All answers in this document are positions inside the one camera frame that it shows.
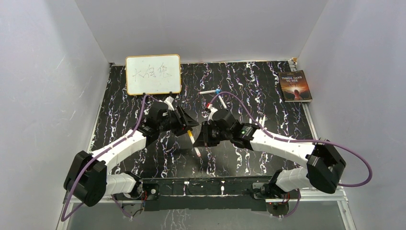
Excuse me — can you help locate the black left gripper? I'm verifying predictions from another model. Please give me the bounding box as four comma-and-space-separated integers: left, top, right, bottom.
158, 107, 199, 137

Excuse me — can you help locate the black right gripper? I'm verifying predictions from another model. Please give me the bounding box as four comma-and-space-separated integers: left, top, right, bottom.
194, 121, 232, 147

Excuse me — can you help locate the yellow capped marker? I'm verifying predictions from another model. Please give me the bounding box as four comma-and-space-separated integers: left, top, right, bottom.
187, 130, 201, 157

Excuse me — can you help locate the light blue capped marker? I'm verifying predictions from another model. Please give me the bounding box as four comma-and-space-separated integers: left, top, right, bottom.
215, 89, 227, 109

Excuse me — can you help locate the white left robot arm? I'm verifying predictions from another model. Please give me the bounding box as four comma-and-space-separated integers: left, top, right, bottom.
63, 102, 199, 207

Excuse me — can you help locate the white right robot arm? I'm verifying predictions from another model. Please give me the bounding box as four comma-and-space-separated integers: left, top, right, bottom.
193, 109, 346, 198

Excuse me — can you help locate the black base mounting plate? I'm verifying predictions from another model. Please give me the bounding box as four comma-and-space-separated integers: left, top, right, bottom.
143, 176, 271, 211

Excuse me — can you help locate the small whiteboard with writing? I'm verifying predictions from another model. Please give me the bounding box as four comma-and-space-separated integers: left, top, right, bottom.
125, 54, 182, 96

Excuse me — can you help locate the dark paperback book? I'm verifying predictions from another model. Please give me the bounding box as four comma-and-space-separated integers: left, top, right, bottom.
278, 70, 313, 103

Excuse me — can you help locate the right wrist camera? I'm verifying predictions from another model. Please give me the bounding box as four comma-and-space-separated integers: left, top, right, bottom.
204, 103, 218, 121

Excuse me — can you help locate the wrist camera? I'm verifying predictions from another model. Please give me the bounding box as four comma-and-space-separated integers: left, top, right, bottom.
204, 103, 218, 121
163, 96, 175, 111

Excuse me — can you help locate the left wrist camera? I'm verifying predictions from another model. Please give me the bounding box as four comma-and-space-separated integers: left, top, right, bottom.
163, 96, 175, 111

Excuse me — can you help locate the aluminium frame rail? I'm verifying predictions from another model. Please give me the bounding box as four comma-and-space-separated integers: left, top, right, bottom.
72, 176, 347, 207

